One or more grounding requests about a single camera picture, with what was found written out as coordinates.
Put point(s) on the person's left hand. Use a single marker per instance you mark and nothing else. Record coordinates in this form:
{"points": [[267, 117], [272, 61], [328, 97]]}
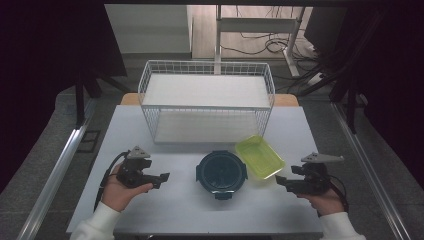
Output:
{"points": [[116, 195]]}

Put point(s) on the white cabinet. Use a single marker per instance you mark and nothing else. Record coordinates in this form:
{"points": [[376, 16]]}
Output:
{"points": [[150, 30]]}

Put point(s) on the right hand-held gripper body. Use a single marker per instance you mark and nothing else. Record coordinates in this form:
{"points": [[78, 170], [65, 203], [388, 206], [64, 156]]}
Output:
{"points": [[315, 180]]}

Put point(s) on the round dark lidded container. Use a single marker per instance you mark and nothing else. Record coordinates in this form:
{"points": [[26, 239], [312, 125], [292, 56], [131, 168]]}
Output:
{"points": [[221, 173]]}

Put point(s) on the metal rail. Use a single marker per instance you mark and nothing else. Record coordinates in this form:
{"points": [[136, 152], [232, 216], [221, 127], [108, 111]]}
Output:
{"points": [[56, 176], [366, 166]]}

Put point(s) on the white desk frame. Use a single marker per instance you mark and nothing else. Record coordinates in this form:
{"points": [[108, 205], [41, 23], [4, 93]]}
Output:
{"points": [[256, 25]]}

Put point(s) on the white power strip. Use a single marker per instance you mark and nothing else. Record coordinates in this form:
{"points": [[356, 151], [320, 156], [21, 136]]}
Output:
{"points": [[314, 78]]}

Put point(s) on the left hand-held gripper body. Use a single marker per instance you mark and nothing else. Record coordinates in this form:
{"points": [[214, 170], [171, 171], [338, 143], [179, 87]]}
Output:
{"points": [[131, 171]]}

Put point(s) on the green rectangular plastic container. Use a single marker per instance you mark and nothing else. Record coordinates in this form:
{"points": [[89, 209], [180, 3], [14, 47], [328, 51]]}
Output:
{"points": [[260, 156]]}

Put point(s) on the black stand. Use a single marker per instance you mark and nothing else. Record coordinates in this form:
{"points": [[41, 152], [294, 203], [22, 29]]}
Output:
{"points": [[350, 106], [80, 100]]}

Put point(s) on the dark curtain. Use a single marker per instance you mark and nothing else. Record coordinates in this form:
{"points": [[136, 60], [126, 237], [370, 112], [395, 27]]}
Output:
{"points": [[40, 66], [400, 83]]}

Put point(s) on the wooden table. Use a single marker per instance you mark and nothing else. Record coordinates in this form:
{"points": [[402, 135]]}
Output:
{"points": [[128, 99]]}

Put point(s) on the person's right hand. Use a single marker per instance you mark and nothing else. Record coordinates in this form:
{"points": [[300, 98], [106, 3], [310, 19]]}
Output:
{"points": [[328, 203]]}

